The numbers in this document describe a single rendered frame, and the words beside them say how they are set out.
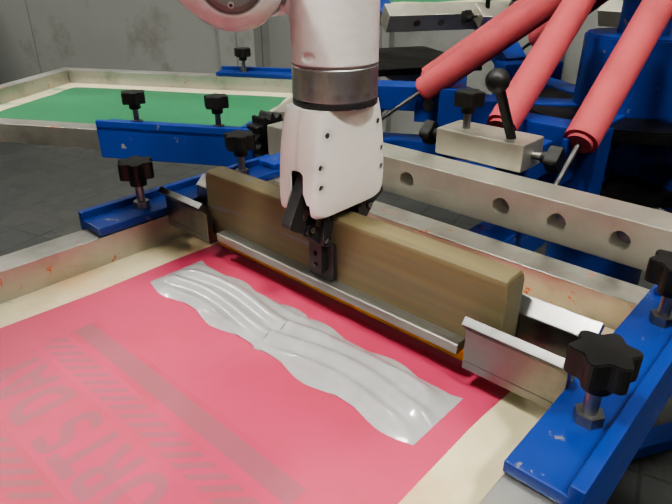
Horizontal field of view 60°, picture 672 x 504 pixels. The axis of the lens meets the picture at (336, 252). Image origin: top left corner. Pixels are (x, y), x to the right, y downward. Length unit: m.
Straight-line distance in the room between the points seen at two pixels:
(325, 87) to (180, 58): 4.42
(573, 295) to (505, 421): 0.19
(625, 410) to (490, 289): 0.12
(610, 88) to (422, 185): 0.33
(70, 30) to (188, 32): 1.31
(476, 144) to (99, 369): 0.51
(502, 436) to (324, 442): 0.13
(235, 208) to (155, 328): 0.16
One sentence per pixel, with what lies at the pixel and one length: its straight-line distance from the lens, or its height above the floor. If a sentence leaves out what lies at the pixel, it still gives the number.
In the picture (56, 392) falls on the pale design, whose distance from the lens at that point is 0.55.
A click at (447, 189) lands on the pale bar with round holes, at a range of 0.75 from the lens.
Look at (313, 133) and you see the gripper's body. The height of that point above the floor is 1.15.
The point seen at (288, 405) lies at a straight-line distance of 0.49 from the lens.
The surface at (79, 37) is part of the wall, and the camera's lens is 5.70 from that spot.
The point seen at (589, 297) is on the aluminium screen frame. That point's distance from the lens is 0.63.
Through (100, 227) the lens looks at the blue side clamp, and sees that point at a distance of 0.73.
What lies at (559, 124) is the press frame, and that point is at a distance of 0.97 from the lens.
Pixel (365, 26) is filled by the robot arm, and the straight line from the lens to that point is 0.50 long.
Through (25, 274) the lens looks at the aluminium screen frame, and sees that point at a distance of 0.70.
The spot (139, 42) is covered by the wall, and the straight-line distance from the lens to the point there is 5.18.
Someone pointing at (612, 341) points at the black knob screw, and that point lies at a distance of 0.42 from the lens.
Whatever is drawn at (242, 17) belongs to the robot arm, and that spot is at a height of 1.24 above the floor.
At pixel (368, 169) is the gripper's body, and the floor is 1.10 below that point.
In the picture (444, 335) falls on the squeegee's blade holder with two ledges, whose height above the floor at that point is 0.99.
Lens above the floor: 1.28
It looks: 27 degrees down
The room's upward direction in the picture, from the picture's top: straight up
